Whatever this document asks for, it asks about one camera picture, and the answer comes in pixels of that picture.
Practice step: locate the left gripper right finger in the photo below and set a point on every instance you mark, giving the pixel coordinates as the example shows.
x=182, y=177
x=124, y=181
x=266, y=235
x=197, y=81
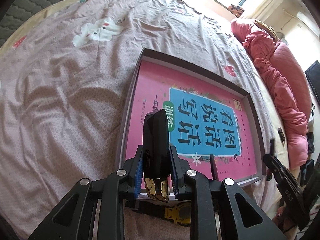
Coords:
x=175, y=174

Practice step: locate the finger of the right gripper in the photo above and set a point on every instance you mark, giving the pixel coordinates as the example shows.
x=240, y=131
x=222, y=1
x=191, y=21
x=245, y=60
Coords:
x=306, y=171
x=287, y=177

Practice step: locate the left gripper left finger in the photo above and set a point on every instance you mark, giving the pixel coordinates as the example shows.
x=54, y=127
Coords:
x=138, y=170

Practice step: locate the black and yellow wristwatch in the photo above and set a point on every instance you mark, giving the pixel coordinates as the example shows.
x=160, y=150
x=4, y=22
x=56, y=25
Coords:
x=194, y=185

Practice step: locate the red and black lighter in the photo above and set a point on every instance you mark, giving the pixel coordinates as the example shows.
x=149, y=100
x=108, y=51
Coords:
x=268, y=158

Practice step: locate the pink and blue book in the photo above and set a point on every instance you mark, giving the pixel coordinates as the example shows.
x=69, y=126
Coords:
x=195, y=124

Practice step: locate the grey cardboard box tray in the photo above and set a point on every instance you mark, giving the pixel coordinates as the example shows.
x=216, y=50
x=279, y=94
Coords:
x=190, y=119

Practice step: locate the red pink quilt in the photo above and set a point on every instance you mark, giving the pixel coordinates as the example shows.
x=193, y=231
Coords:
x=285, y=80

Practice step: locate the black television screen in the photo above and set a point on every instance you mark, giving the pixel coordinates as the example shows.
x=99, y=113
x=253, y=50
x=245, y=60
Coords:
x=313, y=77

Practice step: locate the pink patterned bed sheet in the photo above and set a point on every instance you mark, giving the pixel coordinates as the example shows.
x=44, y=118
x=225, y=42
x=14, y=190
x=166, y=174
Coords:
x=63, y=91

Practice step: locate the white air conditioner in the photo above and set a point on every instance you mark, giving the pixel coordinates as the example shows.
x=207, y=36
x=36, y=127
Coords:
x=311, y=24

